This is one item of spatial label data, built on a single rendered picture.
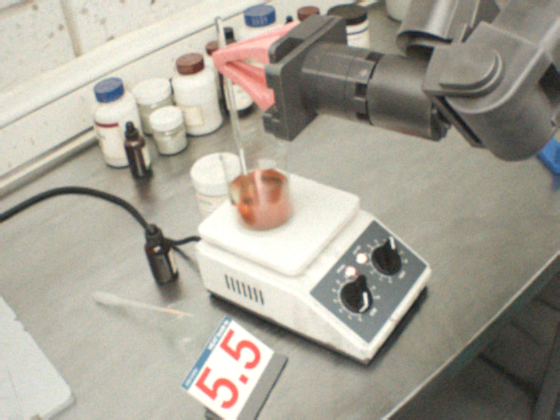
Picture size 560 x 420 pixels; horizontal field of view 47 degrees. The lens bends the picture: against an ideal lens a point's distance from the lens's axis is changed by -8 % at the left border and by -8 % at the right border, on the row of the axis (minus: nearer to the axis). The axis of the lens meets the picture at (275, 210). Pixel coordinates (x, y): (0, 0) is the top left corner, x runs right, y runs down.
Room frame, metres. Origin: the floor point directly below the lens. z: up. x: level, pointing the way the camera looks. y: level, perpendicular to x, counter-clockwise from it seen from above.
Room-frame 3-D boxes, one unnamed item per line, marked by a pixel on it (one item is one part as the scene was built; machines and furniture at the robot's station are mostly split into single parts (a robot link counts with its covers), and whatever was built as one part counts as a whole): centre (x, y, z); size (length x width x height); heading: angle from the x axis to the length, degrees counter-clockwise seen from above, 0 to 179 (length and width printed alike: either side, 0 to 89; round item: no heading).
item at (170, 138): (0.82, 0.13, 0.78); 0.05 x 0.05 x 0.05
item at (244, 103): (0.89, 0.03, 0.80); 0.04 x 0.04 x 0.11
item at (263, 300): (0.51, -0.02, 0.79); 0.22 x 0.13 x 0.08; 49
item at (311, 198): (0.53, 0.00, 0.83); 0.12 x 0.12 x 0.01; 49
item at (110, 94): (0.82, 0.20, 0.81); 0.06 x 0.06 x 0.11
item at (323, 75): (0.46, -0.06, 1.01); 0.10 x 0.07 x 0.07; 142
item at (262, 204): (0.52, 0.01, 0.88); 0.07 x 0.06 x 0.08; 21
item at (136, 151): (0.77, 0.17, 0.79); 0.03 x 0.03 x 0.08
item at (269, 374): (0.39, 0.06, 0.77); 0.09 x 0.06 x 0.04; 151
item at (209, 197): (0.63, 0.06, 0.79); 0.06 x 0.06 x 0.08
